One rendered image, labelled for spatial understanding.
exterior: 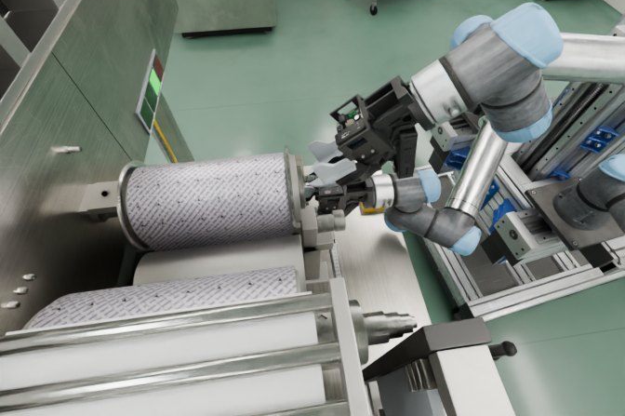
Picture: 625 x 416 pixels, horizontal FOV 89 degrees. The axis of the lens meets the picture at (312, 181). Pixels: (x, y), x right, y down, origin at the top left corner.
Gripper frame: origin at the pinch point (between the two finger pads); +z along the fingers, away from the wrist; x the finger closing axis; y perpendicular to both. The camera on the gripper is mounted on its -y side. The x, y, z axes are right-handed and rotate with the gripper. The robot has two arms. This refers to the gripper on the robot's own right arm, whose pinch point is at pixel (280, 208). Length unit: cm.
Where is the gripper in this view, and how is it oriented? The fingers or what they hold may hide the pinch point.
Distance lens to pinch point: 71.6
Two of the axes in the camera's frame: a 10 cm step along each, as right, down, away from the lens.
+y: 0.0, -5.8, -8.2
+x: 1.3, 8.1, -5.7
